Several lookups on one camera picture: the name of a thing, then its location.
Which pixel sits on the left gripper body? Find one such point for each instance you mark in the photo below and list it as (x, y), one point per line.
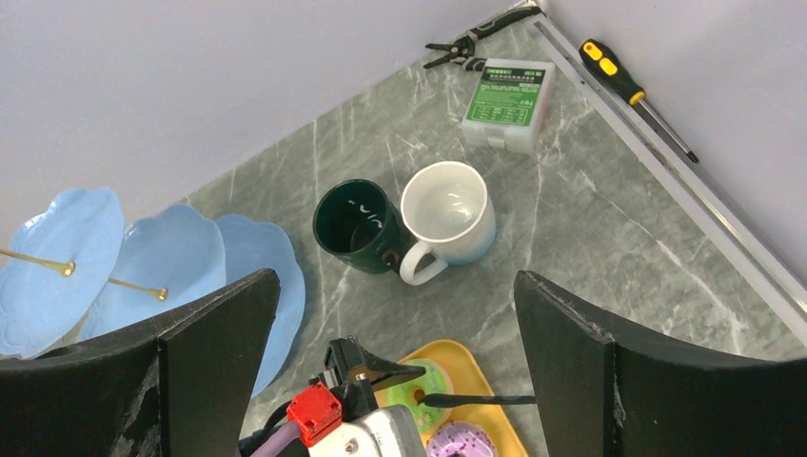
(353, 375)

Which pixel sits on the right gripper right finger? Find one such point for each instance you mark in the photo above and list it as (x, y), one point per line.
(606, 386)

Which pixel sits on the black pliers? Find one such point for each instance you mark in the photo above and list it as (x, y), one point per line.
(462, 51)

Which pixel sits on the green label plastic box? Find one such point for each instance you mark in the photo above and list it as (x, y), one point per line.
(509, 104)

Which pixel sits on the green donut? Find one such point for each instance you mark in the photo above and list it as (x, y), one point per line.
(410, 394)

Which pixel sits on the yellow black screwdriver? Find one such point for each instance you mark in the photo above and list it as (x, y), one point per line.
(603, 63)

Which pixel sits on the blue three-tier cake stand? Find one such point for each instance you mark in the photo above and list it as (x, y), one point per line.
(78, 267)

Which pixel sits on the purple donut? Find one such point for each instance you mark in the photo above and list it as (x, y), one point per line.
(457, 438)

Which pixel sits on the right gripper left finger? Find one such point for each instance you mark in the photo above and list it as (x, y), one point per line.
(176, 384)

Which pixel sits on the white mug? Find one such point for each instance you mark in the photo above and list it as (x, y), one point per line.
(447, 207)

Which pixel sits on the dark green mug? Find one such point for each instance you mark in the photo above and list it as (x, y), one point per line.
(357, 223)

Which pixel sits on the aluminium rail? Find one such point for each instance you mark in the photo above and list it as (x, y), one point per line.
(775, 284)

